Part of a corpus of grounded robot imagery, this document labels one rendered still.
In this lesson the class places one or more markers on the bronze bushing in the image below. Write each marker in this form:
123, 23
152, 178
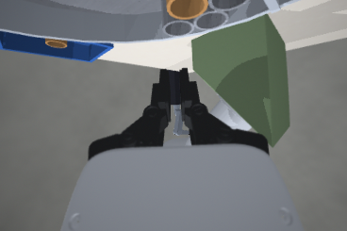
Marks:
186, 9
56, 43

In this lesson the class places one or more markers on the blue open-top crate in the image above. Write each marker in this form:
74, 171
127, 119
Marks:
75, 50

